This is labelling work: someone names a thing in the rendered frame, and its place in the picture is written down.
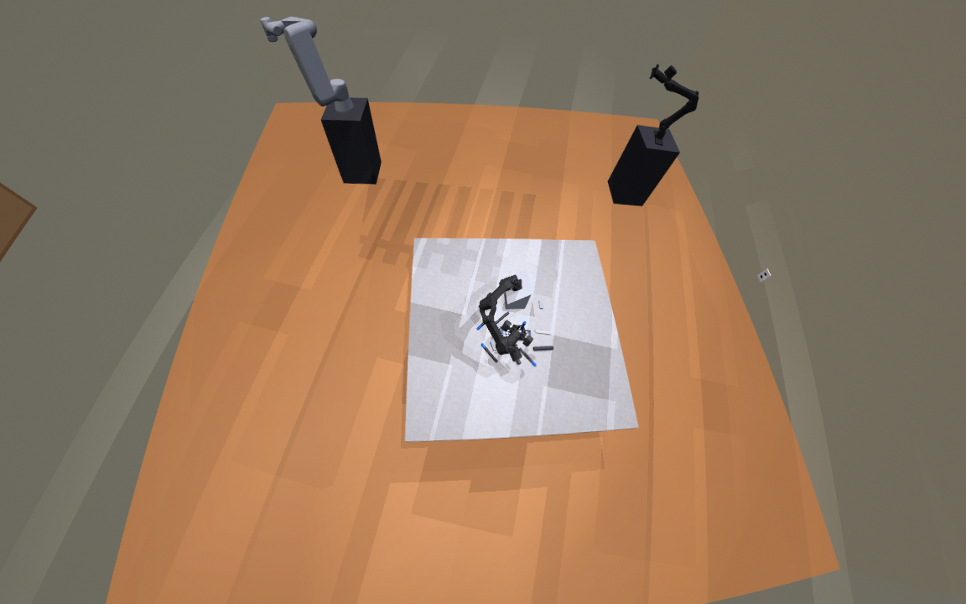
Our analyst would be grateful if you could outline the keyboard with white letter keys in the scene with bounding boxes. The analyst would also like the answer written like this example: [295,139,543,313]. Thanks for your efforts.
[500,326,532,338]

